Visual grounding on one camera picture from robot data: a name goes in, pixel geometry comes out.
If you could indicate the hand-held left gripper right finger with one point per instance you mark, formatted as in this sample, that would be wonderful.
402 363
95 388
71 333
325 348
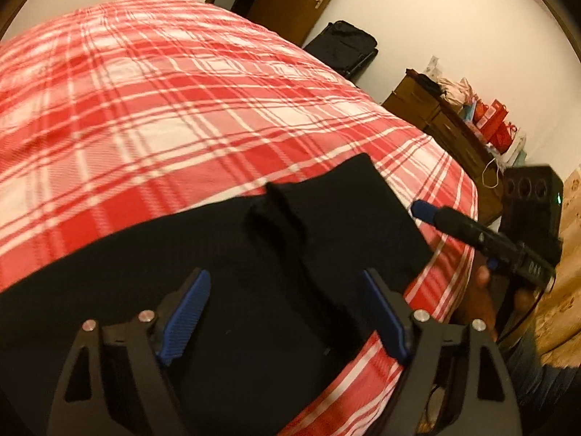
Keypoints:
386 313

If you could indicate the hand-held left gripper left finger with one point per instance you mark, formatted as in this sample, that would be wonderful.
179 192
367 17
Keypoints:
186 318

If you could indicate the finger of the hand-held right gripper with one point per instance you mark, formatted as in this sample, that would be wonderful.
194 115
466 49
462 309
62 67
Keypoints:
454 220

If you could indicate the black pants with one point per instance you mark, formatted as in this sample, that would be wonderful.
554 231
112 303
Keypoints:
227 245

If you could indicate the person's right hand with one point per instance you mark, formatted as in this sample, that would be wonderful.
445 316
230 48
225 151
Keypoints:
479 299

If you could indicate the red gift bag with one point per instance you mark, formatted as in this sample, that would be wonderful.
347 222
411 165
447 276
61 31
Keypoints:
504 138
488 118

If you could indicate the brown wooden cabinet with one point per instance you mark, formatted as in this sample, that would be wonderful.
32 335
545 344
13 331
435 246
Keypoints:
435 122

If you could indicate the white plastic bag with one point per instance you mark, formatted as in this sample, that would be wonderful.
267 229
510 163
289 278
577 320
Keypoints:
451 86

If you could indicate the black suitcase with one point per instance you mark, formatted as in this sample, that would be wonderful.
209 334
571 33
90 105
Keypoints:
342 47

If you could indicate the bed with red plaid sheet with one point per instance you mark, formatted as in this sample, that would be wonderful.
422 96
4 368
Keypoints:
136 100

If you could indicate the brown wooden door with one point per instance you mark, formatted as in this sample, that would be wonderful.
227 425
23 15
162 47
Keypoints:
295 0

